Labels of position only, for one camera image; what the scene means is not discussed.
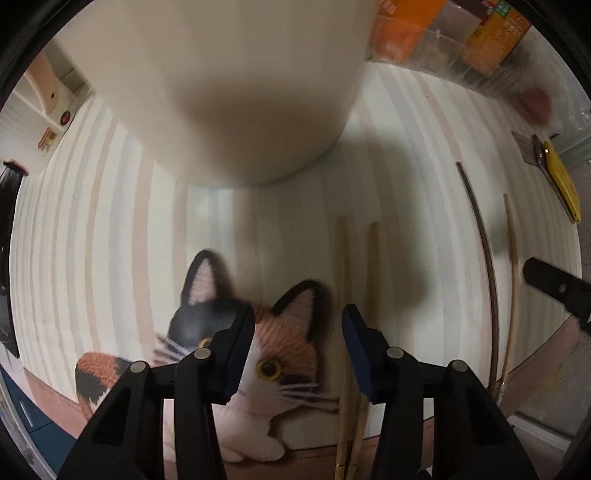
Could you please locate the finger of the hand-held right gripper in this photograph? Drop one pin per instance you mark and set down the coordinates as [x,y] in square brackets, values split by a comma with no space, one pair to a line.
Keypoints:
[558,286]

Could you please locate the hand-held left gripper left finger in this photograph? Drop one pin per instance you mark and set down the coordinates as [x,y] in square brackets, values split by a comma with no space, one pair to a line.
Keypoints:
[240,353]

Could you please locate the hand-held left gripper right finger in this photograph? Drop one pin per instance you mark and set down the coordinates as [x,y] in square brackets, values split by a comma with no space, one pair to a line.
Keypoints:
[362,360]

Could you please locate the black chopstick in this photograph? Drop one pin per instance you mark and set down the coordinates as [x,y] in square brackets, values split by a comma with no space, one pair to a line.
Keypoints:
[496,332]

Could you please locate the cream ribbed utensil holder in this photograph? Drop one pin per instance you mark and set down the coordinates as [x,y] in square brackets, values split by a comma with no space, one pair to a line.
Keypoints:
[231,92]

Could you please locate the yellow utility knife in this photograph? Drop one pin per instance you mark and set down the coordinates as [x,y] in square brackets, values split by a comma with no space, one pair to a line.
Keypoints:
[561,180]

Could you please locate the small brown card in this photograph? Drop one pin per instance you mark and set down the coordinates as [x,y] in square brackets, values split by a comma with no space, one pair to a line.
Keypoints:
[524,147]

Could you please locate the cat printed striped tablecloth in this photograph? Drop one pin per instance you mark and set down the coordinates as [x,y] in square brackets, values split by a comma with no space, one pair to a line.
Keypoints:
[138,230]

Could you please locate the red packet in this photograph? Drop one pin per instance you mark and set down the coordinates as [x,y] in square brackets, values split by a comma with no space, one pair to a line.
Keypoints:
[535,104]

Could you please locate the clear plastic bag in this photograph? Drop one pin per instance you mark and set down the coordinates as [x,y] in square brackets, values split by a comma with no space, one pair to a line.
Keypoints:
[570,92]

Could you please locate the blue kitchen cabinet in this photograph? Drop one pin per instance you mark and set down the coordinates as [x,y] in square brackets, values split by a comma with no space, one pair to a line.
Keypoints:
[23,415]

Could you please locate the clear plastic organizer tray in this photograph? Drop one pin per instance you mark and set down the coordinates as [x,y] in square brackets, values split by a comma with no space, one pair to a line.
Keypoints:
[461,69]

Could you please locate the black induction cooktop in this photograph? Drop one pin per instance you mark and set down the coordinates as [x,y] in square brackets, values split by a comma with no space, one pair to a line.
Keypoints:
[7,258]

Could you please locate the orange seasoning packet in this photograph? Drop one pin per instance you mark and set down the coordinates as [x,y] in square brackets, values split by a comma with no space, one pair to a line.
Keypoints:
[406,23]

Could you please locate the cream electric kettle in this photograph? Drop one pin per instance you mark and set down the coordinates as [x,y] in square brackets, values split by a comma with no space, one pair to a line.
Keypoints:
[46,101]

